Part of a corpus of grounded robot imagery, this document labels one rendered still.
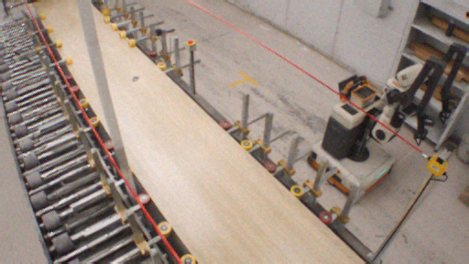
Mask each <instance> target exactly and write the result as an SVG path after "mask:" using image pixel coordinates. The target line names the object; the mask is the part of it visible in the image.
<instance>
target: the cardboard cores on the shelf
mask: <svg viewBox="0 0 469 264"><path fill-rule="evenodd" d="M431 23H432V24H433V25H435V26H437V27H438V28H440V29H443V30H445V31H446V30H447V27H448V24H449V23H450V22H447V21H445V20H443V19H442V18H440V17H438V16H435V15H431ZM452 34H453V35H454V36H456V37H457V38H459V39H461V40H463V41H466V42H467V43H469V32H467V31H465V30H463V29H461V28H459V27H457V26H456V25H455V26H454V29H453V33H452ZM409 48H410V49H412V50H413V51H414V52H413V55H415V56H417V57H419V59H420V60H422V61H425V60H427V59H428V58H430V57H434V58H438V59H441V60H442V58H443V57H444V55H445V53H444V52H442V51H440V50H439V49H435V48H434V47H432V46H431V45H430V44H429V43H427V42H424V43H423V44H421V43H419V42H418V41H415V42H414V43H413V42H412V43H411V44H410V45H409ZM454 62H455V60H454V59H453V58H452V59H451V60H450V62H449V63H448V64H447V67H446V68H445V71H444V72H443V73H444V74H445V75H447V76H448V75H449V73H450V70H451V68H452V66H453V63H454ZM461 65H462V66H460V70H459V71H458V73H457V74H456V77H455V79H454V80H455V81H457V82H458V83H460V82H461V81H465V82H467V83H469V67H467V66H466V65H463V64H461ZM427 88H428V87H427V86H426V85H425V84H423V85H421V86H420V89H421V90H423V91H424V92H425V90H426V89H427ZM441 88H442V86H441V85H440V84H438V85H437V87H436V90H435V92H434V93H433V97H434V98H435V99H437V100H438V101H440V102H441V101H442V97H441V95H440V92H441ZM449 95H451V96H453V97H457V101H458V104H459V103H460V102H461V100H462V99H461V98H460V97H458V96H457V95H455V94H453V93H451V92H450V93H449Z"/></svg>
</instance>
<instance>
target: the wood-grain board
mask: <svg viewBox="0 0 469 264"><path fill-rule="evenodd" d="M77 4H78V2H77V0H48V1H44V2H43V3H39V4H35V5H33V6H34V7H33V8H34V9H35V11H36V14H38V16H40V14H43V13H45V16H46V18H45V19H43V20H42V19H41V18H40V19H39V20H40V21H41V23H42V24H43V26H44V28H47V26H51V25H52V28H53V32H48V31H47V33H48V34H49V37H50V40H51V41H52V42H56V41H55V40H57V39H60V40H61V44H62V46H60V47H57V46H56V47H55V49H56V50H58V53H59V55H60V57H61V58H62V59H63V60H64V59H65V57H68V56H71V58H72V60H73V63H71V64H70V65H67V63H65V65H66V68H68V70H69V71H70V74H71V75H72V76H73V80H74V81H75V82H76V83H77V84H78V86H79V87H80V90H81V91H82V94H83V96H84V97H85V99H86V100H88V104H89V106H90V107H91V108H92V110H93V111H94V113H95V115H96V117H98V118H99V121H100V123H101V124H102V125H103V127H104V129H105V130H106V133H107V135H108V137H110V134H109V131H108V128H107V122H106V119H105V116H104V111H103V108H102V105H101V102H100V96H99V93H98V90H97V87H96V84H95V79H94V75H93V70H92V64H91V61H90V58H89V57H90V56H89V53H88V50H87V44H86V41H85V36H84V34H83V28H82V22H81V19H80V13H79V7H78V6H77ZM92 9H93V17H94V20H95V22H94V23H95V26H96V28H97V31H96V32H97V35H98V39H99V44H100V48H101V54H102V57H103V61H104V69H105V72H106V76H107V79H108V80H107V82H108V85H109V89H110V93H111V95H112V99H113V107H114V110H115V116H116V119H117V123H118V125H119V129H120V132H121V137H122V140H123V143H124V147H125V153H126V155H127V160H128V163H129V167H130V169H132V171H133V173H134V174H135V176H136V178H137V179H138V182H139V183H140V184H141V186H142V187H143V189H144V190H145V192H146V193H147V194H149V197H150V199H151V201H153V202H154V205H155V206H156V207H157V208H158V210H159V211H160V213H161V214H162V216H163V217H164V218H165V220H166V221H167V222H168V223H169V224H170V225H171V228H172V229H173V230H174V232H175V233H176V235H177V236H178V238H179V239H180V241H181V242H182V244H183V245H184V247H186V248H187V249H188V250H189V251H190V253H191V254H192V255H193V256H194V257H195V260H196V262H197V263H198V264H366V263H365V262H364V261H363V260H362V259H361V258H360V257H357V255H356V254H355V253H354V252H353V251H352V250H351V249H350V248H349V247H348V246H347V245H346V244H345V243H344V242H342V241H341V240H340V238H339V237H338V236H337V235H336V234H335V233H334V232H333V231H332V230H331V229H329V228H327V227H326V226H325V225H324V224H323V223H322V221H321V220H320V219H319V218H318V217H317V216H316V215H315V214H313V213H312V212H311V211H310V210H309V209H308V208H307V207H306V206H305V205H304V204H303V203H302V202H301V201H300V200H299V199H298V198H296V197H294V196H293V195H292V194H291V193H290V192H289V191H288V190H287V189H286V188H285V187H284V186H283V185H282V184H281V183H280V182H278V180H277V179H276V178H275V177H274V176H273V175H272V174H270V173H269V172H268V171H267V170H266V169H265V168H264V167H262V166H261V165H260V164H259V162H258V161H257V160H256V159H254V158H253V157H252V156H251V155H250V154H249V153H248V152H247V151H246V150H244V148H243V147H241V146H240V145H239V144H238V143H237V142H236V141H235V140H234V139H233V138H232V137H231V135H230V134H229V133H226V132H225V131H224V130H223V129H222V128H221V127H220V126H219V125H218V124H217V123H216V121H215V120H214V119H212V118H211V117H209V116H208V115H207V114H206V113H205V112H204V111H203V110H202V109H201V108H200V106H199V105H198V104H196V103H195V102H194V101H192V100H191V99H190V97H189V96H188V95H187V94H185V93H184V92H183V91H182V90H181V88H179V86H178V85H176V84H175V82H173V81H172V80H171V79H170V77H169V76H168V75H167V74H166V73H165V72H164V71H162V70H161V69H160V68H159V67H158V66H157V65H156V64H155V63H154V62H153V61H152V60H151V59H150V58H149V57H147V56H146V55H144V54H143V53H142V52H141V51H140V50H139V49H138V48H137V46H135V47H133V48H130V47H129V46H128V44H127V41H128V39H127V38H122V39H120V37H119V34H118V32H119V31H120V30H115V31H113V30H112V29H111V26H110V25H111V24H112V23H111V22H110V23H107V24H105V23H104V17H105V16H103V15H102V13H101V12H99V11H98V10H97V8H96V7H94V6H93V4H92ZM134 76H138V77H140V79H138V80H137V81H135V82H132V78H133V77H134ZM110 139H111V138H110Z"/></svg>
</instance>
